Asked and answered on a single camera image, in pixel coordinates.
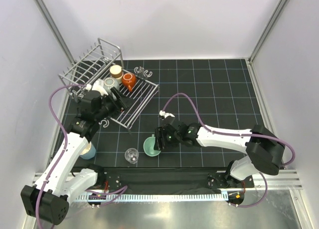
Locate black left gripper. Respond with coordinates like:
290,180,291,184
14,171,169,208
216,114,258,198
94,87,135,122

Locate grey ceramic mug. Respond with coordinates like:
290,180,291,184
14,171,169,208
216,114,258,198
103,77,120,94

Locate mint green mug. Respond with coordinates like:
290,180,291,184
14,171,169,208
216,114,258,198
143,134,161,157

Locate orange glazed ceramic mug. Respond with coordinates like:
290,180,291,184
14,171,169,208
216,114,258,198
122,73,137,92

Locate cream cup with cork band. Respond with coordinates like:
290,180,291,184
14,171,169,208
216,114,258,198
109,65,123,79

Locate small clear glass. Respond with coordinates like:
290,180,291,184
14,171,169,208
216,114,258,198
125,148,139,164

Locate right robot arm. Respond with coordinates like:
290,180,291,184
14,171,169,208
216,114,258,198
151,115,285,188

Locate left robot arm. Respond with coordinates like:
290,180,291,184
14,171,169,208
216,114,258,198
20,84,124,226

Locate grey rack hook front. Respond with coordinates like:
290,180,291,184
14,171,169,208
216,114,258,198
99,118,110,128

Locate grey rack hook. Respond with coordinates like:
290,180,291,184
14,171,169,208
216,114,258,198
134,66,153,79
99,118,110,128

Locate grey metal dish rack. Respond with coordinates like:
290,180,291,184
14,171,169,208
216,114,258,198
58,38,159,130

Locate grey rack hook back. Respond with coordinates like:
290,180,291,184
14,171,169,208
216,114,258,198
134,66,153,79

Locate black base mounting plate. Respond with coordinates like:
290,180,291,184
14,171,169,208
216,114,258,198
103,167,254,195

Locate light blue cup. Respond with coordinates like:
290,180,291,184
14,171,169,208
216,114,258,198
80,142,96,160

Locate black grid mat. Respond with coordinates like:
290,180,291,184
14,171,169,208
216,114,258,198
74,59,264,172

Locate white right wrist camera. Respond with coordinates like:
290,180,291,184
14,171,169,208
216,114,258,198
159,110,175,120

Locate white slotted cable duct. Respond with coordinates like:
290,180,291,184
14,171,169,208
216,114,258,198
74,191,228,203

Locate aluminium frame post left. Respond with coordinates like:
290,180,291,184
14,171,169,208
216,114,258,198
34,0,75,63

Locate aluminium frame post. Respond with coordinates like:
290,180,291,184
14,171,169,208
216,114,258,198
248,0,290,64
34,0,75,63

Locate aluminium frame post right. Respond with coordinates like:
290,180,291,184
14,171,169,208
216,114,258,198
248,0,290,64

